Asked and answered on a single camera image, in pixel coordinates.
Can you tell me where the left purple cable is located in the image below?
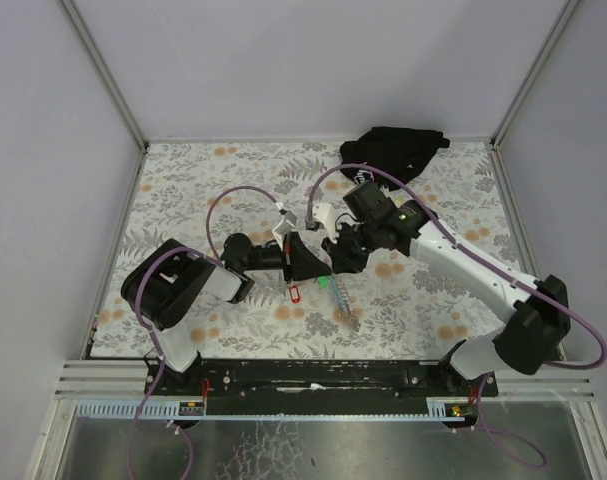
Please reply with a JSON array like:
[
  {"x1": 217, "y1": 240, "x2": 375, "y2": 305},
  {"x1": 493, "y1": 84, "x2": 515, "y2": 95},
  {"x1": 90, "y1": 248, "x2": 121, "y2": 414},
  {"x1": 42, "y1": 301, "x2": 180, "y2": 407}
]
[{"x1": 127, "y1": 185, "x2": 284, "y2": 480}]

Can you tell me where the black cloth bag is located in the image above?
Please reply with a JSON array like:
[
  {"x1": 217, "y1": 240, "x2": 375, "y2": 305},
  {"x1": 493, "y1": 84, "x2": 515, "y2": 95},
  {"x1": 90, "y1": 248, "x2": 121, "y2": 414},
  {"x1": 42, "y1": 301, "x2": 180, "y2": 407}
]
[{"x1": 339, "y1": 126, "x2": 450, "y2": 184}]

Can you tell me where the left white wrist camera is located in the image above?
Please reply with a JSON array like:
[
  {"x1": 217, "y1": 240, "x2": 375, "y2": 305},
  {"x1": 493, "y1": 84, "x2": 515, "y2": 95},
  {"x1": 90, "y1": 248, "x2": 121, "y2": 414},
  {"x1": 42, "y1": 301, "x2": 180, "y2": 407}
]
[{"x1": 272, "y1": 209, "x2": 297, "y2": 250}]

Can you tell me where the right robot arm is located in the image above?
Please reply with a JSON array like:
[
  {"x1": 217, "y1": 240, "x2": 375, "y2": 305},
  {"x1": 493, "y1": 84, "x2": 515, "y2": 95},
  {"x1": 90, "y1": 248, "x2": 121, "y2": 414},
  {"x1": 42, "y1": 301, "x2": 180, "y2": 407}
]
[{"x1": 311, "y1": 182, "x2": 570, "y2": 380}]

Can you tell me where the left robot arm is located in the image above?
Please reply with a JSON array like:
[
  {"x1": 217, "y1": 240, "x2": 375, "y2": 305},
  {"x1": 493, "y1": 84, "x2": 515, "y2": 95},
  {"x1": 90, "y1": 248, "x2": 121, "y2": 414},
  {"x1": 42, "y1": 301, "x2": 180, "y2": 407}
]
[{"x1": 120, "y1": 232, "x2": 331, "y2": 373}]

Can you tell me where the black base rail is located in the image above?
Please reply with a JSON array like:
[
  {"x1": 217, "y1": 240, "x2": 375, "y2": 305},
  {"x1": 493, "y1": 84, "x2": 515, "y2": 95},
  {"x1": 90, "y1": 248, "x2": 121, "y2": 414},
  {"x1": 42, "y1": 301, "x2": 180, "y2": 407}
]
[{"x1": 145, "y1": 357, "x2": 498, "y2": 413}]

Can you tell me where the floral table mat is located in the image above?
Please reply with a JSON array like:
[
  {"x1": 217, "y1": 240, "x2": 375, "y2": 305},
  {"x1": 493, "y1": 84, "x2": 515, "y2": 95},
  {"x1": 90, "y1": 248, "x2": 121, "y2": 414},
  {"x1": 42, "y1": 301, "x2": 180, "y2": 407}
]
[{"x1": 89, "y1": 141, "x2": 520, "y2": 359}]

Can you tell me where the grey keyring with blue handle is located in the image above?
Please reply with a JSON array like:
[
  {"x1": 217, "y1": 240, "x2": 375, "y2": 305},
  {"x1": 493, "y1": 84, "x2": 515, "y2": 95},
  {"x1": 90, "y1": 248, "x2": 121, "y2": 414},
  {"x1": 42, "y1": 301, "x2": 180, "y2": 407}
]
[{"x1": 328, "y1": 276, "x2": 361, "y2": 332}]

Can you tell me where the white cable duct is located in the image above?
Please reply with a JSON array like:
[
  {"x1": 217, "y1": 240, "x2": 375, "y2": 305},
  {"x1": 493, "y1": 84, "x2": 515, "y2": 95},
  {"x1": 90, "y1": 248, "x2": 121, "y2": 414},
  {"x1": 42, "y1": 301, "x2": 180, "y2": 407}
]
[{"x1": 75, "y1": 400, "x2": 476, "y2": 425}]

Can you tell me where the red key tag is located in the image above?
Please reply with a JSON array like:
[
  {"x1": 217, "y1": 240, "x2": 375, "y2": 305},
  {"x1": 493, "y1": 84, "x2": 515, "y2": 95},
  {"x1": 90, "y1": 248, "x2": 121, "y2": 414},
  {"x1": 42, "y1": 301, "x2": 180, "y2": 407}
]
[{"x1": 288, "y1": 285, "x2": 301, "y2": 304}]

